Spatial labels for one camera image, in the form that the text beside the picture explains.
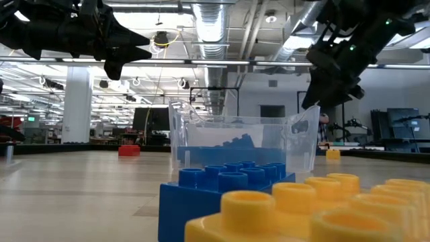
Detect red toy building block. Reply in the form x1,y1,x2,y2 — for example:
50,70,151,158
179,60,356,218
118,145,141,157

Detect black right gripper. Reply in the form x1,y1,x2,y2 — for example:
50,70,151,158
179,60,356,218
301,46,366,110

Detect clear plastic bin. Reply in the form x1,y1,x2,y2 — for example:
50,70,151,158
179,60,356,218
167,99,321,174

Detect person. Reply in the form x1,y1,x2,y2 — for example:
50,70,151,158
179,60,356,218
317,113,331,149

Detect grey overhead crossbeam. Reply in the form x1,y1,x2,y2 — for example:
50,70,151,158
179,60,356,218
0,56,430,69

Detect silver ventilation duct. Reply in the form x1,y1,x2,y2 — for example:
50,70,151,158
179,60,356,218
191,0,236,115

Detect black monitor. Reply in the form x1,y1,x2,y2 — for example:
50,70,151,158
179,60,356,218
386,107,421,139

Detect black background panel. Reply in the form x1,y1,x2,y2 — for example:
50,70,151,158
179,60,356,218
132,107,171,146

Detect silver metal cylinder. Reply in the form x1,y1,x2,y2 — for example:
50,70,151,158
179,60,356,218
3,140,15,165

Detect black ceiling cable reel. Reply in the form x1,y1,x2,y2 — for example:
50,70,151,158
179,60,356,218
149,30,181,54

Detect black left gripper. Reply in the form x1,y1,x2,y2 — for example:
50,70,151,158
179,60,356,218
22,0,153,81

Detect white building column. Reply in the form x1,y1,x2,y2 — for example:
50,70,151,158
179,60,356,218
61,66,95,145

